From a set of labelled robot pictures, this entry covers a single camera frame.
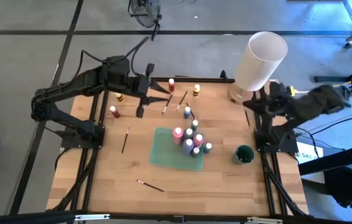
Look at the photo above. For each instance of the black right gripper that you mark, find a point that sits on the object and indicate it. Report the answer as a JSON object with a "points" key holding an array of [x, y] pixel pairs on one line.
{"points": [[280, 99]]}

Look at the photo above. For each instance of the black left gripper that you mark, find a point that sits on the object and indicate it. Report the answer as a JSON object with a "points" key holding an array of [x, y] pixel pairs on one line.
{"points": [[141, 87]]}

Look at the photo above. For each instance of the small yellow paint bottle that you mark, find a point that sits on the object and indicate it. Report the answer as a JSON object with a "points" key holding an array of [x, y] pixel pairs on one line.
{"points": [[119, 97], [196, 90]]}

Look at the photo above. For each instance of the small dark red paint bottle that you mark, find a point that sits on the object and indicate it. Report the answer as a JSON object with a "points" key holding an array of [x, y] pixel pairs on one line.
{"points": [[114, 112]]}

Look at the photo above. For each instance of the large pink paint bottle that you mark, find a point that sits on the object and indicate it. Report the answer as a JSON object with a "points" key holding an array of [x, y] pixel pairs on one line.
{"points": [[178, 136]]}

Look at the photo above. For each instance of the large grey paint bottle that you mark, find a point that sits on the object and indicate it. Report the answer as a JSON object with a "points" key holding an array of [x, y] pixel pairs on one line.
{"points": [[188, 133]]}

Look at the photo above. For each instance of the dark green cup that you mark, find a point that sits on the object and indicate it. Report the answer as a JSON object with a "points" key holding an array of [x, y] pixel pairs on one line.
{"points": [[243, 154]]}

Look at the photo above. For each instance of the teal plastic tray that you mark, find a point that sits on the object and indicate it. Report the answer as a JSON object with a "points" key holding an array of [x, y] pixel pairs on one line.
{"points": [[166, 152]]}

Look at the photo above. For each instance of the large purple paint bottle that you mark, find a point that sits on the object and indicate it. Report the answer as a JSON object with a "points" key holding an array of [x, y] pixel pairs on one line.
{"points": [[188, 147]]}

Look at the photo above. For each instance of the large red paint bottle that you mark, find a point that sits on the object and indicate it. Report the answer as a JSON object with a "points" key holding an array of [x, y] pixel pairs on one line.
{"points": [[198, 139]]}

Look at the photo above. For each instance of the small light blue paint bottle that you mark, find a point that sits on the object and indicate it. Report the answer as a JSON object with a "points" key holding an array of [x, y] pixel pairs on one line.
{"points": [[207, 148]]}

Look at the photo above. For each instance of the small dark green paint bottle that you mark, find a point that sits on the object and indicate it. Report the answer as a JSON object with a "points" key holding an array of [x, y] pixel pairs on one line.
{"points": [[195, 152]]}

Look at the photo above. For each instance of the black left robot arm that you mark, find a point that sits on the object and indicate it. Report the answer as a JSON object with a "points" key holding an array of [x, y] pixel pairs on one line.
{"points": [[70, 85]]}

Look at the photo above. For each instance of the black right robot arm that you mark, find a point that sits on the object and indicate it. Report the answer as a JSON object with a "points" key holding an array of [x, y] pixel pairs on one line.
{"points": [[319, 102]]}

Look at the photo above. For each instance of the white shade table lamp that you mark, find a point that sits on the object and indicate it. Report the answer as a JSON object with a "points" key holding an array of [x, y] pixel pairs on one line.
{"points": [[257, 65]]}

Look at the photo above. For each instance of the black floor fan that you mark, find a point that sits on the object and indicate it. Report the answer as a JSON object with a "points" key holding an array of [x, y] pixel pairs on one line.
{"points": [[156, 28]]}

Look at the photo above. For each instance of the white printed sign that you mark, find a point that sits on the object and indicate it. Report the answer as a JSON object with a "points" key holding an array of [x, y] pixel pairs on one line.
{"points": [[309, 155]]}

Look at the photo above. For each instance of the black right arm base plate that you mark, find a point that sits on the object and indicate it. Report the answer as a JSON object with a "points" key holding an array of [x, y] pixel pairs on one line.
{"points": [[291, 147]]}

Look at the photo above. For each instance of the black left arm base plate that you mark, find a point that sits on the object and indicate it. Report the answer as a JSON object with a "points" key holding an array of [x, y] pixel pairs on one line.
{"points": [[67, 141]]}

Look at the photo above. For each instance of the silver rail bracket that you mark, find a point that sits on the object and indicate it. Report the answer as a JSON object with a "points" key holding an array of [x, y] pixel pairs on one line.
{"points": [[264, 221], [92, 217]]}

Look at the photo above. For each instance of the black camera rail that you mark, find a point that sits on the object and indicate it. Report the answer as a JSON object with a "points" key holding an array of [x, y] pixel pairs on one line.
{"points": [[23, 219]]}

